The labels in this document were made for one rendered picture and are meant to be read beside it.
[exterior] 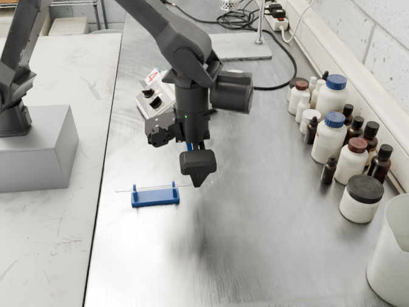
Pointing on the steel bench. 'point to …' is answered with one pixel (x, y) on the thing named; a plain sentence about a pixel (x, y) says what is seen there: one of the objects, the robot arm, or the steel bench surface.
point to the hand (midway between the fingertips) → (193, 157)
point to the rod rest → (154, 197)
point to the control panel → (152, 98)
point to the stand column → (260, 23)
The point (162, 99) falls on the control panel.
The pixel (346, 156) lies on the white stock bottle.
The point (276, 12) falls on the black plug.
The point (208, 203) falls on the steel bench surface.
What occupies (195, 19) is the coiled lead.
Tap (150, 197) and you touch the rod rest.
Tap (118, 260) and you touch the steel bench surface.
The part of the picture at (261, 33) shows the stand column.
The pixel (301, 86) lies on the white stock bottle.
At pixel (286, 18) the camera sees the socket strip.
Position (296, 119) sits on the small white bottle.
